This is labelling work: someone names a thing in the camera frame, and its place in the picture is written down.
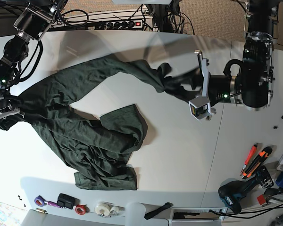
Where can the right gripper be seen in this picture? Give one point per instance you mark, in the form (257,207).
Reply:
(9,105)

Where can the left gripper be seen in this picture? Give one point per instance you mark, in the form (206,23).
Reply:
(218,88)

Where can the dark green t-shirt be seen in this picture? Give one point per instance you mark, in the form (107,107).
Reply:
(98,150)

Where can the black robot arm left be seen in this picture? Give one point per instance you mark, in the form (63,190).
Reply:
(249,81)

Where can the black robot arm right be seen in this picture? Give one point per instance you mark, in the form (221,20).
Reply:
(37,17)

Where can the orange black utility knife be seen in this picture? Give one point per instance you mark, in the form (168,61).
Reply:
(260,158)

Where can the purple tape roll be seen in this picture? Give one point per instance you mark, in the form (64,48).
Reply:
(39,201)

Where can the teal black power drill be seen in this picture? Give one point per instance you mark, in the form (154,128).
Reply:
(233,192)

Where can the brass cartridge piece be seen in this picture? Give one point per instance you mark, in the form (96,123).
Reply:
(41,210)

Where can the red square tag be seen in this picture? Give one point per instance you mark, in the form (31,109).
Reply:
(261,200)

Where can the black power strip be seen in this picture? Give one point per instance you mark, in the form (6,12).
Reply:
(119,25)

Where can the white tray with black items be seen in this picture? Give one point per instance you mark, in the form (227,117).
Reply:
(201,214)

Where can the red tape roll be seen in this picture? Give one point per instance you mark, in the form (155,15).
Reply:
(81,209)

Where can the white tape roll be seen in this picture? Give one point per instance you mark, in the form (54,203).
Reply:
(102,209)

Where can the clear tape roll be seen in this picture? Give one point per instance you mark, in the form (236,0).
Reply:
(117,211)

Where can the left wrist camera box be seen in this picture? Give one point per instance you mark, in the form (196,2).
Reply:
(200,107)

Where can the black action camera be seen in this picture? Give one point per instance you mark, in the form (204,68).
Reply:
(66,201)

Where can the black strap handle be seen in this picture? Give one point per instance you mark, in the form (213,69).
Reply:
(155,212)

